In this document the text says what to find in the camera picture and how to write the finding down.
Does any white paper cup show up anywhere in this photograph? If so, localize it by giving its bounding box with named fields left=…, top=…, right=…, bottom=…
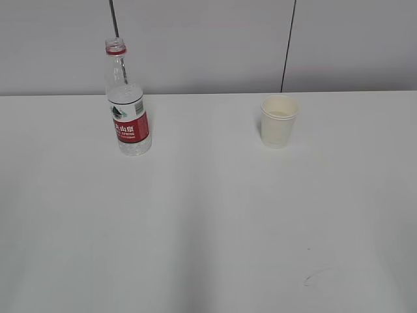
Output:
left=261, top=95, right=298, bottom=149

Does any clear red-label water bottle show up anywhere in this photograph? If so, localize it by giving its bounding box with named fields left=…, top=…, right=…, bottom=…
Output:
left=105, top=37, right=152, bottom=157

